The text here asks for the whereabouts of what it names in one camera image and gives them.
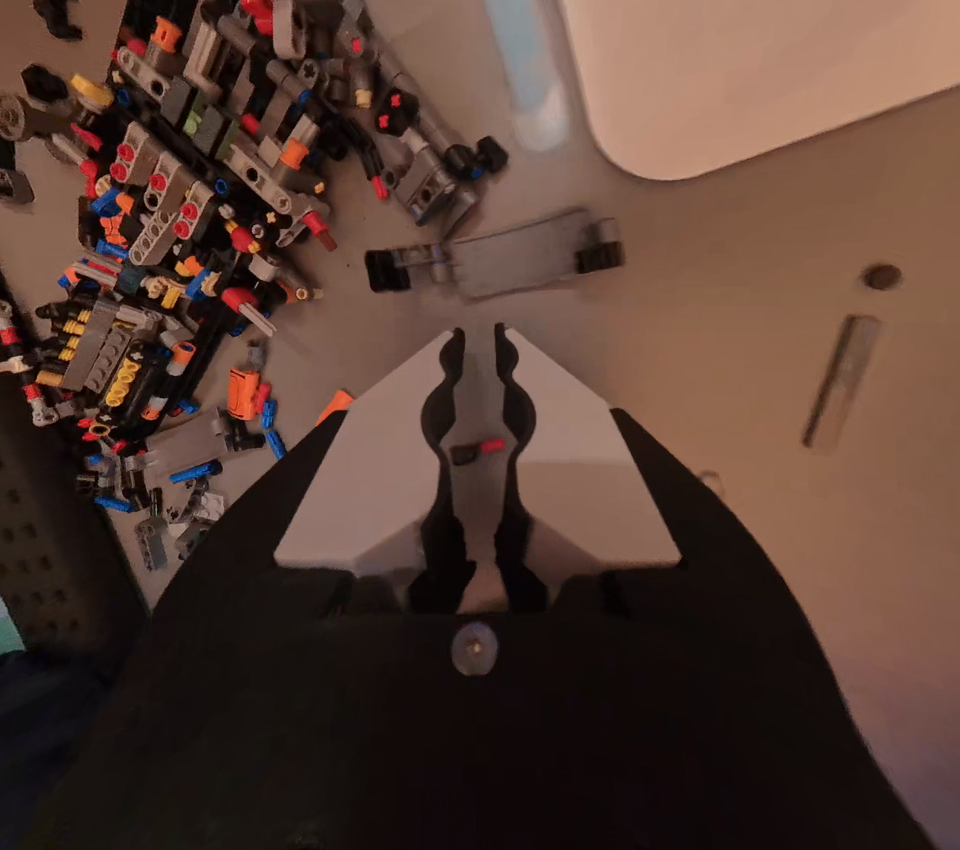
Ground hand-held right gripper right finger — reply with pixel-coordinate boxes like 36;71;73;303
493;323;682;615

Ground lego subassembly with curved panel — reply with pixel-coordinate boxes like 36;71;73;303
300;0;626;302

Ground loose grey curved lego panel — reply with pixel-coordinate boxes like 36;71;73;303
142;408;235;481

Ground black perforated mat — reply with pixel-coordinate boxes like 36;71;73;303
0;280;147;664

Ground black lego piece red pin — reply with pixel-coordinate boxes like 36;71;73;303
448;439;508;467

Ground white book stand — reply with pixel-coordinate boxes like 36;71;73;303
466;0;960;182

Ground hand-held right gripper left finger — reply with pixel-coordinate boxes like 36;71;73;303
273;327;477;615

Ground scattered loose lego pieces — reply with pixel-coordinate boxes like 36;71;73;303
0;0;301;574

